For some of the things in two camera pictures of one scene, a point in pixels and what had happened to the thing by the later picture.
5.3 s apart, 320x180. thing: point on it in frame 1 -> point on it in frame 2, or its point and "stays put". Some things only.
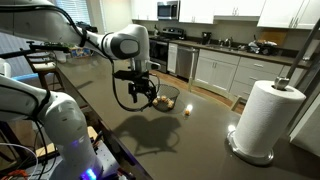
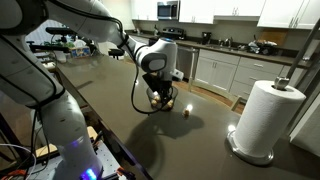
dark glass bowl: (168, 91) stays put
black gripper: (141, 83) -> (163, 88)
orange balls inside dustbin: (163, 98) stays put
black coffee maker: (206, 38) stays put
